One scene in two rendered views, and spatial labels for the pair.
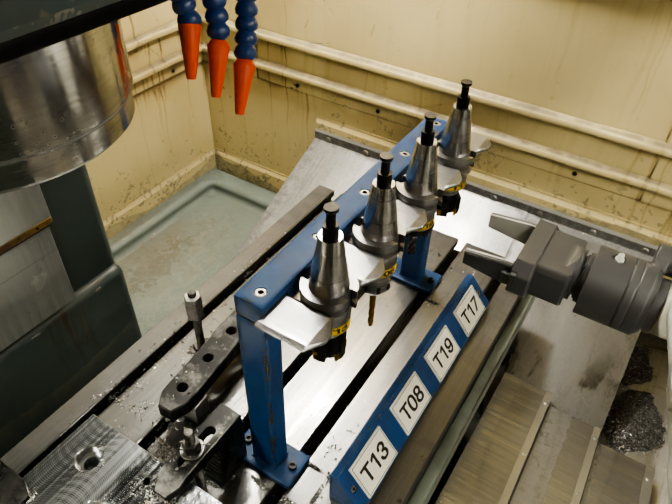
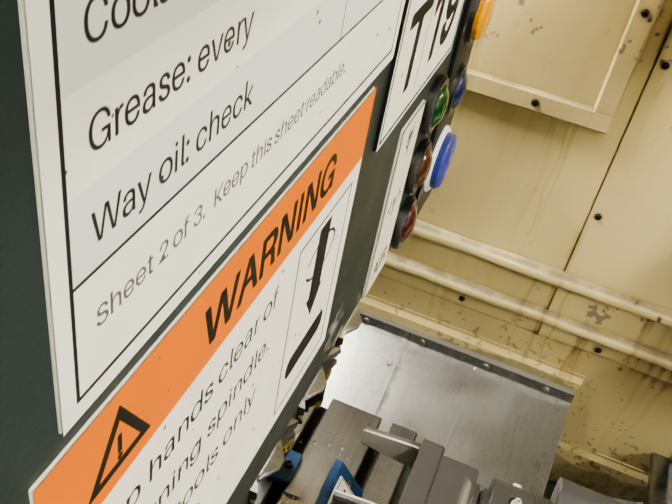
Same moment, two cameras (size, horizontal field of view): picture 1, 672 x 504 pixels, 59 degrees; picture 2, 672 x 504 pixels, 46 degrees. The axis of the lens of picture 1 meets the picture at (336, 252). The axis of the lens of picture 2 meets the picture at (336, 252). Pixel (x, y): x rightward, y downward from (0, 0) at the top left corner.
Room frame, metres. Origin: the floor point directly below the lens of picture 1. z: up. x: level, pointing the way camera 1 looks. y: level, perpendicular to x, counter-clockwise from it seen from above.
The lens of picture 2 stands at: (0.12, 0.01, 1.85)
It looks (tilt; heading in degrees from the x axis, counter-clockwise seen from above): 38 degrees down; 344
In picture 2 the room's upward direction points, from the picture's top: 11 degrees clockwise
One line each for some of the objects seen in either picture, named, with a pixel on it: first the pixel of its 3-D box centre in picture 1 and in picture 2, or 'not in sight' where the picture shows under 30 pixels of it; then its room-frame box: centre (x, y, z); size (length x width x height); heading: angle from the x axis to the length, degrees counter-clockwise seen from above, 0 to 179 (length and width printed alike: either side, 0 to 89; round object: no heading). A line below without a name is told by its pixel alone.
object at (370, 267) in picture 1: (355, 264); not in sight; (0.50, -0.02, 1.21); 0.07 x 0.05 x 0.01; 59
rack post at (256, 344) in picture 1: (265, 394); not in sight; (0.43, 0.08, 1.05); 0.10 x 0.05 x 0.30; 59
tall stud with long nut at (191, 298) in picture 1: (197, 321); not in sight; (0.62, 0.21, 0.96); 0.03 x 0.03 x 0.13
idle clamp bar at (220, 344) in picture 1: (222, 356); not in sight; (0.58, 0.17, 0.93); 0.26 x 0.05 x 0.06; 154
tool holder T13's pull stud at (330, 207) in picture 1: (330, 221); not in sight; (0.45, 0.01, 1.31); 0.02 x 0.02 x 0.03
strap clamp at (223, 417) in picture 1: (200, 460); not in sight; (0.38, 0.16, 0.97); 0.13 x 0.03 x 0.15; 149
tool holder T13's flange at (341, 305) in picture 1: (328, 292); not in sight; (0.45, 0.01, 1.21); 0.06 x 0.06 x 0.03
